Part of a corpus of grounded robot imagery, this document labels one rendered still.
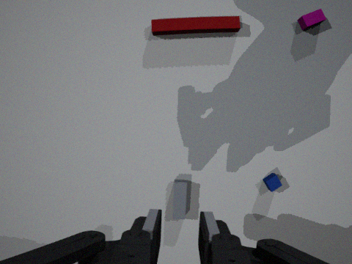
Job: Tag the grey rectangular bar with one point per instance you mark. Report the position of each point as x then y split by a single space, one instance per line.
179 201

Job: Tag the red rod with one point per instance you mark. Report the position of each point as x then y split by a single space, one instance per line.
195 25

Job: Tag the small blue cube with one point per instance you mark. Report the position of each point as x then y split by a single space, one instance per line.
272 182

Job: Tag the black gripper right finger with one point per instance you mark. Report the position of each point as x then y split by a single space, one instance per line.
218 246

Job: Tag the magenta block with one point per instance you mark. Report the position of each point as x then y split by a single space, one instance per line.
311 19

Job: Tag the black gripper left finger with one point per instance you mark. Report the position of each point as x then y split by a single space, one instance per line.
91 247

